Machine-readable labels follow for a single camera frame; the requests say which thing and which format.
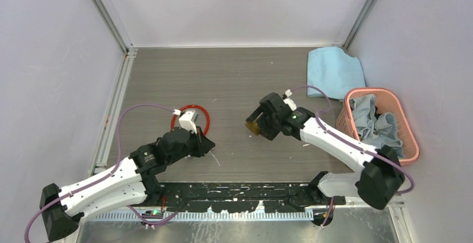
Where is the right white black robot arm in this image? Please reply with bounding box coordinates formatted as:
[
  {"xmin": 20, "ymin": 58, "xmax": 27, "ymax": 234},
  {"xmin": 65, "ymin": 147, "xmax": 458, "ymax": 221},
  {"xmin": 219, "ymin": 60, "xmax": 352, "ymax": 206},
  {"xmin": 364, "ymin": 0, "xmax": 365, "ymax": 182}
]
[{"xmin": 245, "ymin": 93, "xmax": 406, "ymax": 210}]

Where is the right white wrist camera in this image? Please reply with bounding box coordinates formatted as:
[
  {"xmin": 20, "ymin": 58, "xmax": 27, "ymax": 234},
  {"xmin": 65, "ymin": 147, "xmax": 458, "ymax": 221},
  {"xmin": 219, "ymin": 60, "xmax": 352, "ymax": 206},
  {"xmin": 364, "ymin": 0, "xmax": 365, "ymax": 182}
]
[{"xmin": 282, "ymin": 89, "xmax": 297, "ymax": 111}]

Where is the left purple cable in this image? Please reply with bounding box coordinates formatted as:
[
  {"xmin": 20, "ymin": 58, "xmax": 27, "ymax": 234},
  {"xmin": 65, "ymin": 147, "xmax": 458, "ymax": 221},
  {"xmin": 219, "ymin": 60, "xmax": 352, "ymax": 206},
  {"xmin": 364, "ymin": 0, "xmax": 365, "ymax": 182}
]
[{"xmin": 23, "ymin": 103, "xmax": 181, "ymax": 243}]

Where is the red rubber ring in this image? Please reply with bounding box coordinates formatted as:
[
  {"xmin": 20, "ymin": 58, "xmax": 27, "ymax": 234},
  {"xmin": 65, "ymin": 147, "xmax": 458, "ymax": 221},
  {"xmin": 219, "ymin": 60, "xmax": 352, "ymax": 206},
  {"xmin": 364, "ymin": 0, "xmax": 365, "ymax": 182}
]
[{"xmin": 170, "ymin": 104, "xmax": 211, "ymax": 137}]

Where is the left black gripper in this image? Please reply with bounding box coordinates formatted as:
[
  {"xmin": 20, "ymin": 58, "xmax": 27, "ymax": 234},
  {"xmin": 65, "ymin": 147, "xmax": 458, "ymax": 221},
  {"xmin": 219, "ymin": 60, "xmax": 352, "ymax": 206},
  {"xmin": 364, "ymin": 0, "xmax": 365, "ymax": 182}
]
[{"xmin": 167, "ymin": 125, "xmax": 214, "ymax": 166}]

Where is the purple cable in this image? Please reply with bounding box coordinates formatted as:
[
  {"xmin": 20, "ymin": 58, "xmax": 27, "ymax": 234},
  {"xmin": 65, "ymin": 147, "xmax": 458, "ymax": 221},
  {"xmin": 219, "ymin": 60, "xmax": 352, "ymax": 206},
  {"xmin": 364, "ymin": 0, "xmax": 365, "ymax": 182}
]
[
  {"xmin": 289, "ymin": 85, "xmax": 416, "ymax": 195},
  {"xmin": 23, "ymin": 103, "xmax": 181, "ymax": 243}
]

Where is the white slotted cable duct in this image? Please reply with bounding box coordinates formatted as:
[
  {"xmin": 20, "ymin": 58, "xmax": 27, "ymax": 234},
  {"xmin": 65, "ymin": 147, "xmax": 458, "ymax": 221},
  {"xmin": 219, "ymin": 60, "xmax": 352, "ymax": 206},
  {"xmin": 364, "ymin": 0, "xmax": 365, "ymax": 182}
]
[{"xmin": 91, "ymin": 209, "xmax": 314, "ymax": 222}]

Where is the pink plastic basket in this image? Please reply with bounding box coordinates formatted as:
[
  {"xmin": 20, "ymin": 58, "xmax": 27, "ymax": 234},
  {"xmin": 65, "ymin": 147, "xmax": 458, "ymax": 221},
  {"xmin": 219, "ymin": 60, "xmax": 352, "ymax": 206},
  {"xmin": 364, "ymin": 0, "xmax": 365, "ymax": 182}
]
[{"xmin": 336, "ymin": 88, "xmax": 420, "ymax": 167}]

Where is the light blue cloth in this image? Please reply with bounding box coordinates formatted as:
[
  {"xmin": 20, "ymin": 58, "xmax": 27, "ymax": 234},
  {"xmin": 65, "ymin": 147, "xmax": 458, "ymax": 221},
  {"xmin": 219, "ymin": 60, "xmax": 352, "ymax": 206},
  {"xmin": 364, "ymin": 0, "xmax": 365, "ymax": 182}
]
[{"xmin": 307, "ymin": 47, "xmax": 366, "ymax": 100}]

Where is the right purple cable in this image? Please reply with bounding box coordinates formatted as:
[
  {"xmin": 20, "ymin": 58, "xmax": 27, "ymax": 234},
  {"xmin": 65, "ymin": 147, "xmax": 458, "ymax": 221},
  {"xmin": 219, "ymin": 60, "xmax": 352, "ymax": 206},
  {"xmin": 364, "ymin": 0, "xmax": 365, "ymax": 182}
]
[{"xmin": 289, "ymin": 85, "xmax": 416, "ymax": 195}]

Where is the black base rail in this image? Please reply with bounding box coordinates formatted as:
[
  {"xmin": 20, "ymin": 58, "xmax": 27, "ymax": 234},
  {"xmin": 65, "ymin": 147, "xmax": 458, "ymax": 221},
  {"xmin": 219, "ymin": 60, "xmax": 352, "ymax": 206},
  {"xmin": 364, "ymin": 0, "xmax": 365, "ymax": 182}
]
[{"xmin": 139, "ymin": 182, "xmax": 346, "ymax": 213}]

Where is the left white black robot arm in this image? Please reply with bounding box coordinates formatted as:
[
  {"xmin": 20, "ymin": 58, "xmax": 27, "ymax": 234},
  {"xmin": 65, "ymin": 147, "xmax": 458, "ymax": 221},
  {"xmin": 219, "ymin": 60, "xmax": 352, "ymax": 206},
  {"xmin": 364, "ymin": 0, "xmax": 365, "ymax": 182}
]
[{"xmin": 40, "ymin": 128, "xmax": 215, "ymax": 241}]

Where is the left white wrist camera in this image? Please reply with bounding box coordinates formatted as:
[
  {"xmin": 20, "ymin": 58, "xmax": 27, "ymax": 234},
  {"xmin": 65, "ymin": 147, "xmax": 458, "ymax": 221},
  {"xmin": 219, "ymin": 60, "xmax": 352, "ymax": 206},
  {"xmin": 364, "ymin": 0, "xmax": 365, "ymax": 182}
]
[{"xmin": 178, "ymin": 110, "xmax": 198, "ymax": 134}]

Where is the brass padlock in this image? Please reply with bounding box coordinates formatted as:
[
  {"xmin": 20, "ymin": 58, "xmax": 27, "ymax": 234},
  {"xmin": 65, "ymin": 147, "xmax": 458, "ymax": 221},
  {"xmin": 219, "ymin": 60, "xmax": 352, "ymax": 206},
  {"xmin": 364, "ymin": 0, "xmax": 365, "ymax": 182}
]
[{"xmin": 245, "ymin": 121, "xmax": 260, "ymax": 136}]

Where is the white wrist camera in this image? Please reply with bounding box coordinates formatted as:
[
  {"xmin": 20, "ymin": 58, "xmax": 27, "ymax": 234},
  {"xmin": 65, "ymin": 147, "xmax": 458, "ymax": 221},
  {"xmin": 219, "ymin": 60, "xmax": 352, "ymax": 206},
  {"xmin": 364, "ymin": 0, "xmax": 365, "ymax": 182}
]
[
  {"xmin": 178, "ymin": 110, "xmax": 198, "ymax": 134},
  {"xmin": 282, "ymin": 89, "xmax": 297, "ymax": 111}
]

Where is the grey-blue cloth in basket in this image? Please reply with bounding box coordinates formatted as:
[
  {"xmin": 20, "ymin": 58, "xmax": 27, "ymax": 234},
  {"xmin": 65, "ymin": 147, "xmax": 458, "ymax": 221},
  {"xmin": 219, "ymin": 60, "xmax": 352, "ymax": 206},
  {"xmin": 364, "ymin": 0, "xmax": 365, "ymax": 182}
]
[{"xmin": 349, "ymin": 94, "xmax": 405, "ymax": 159}]

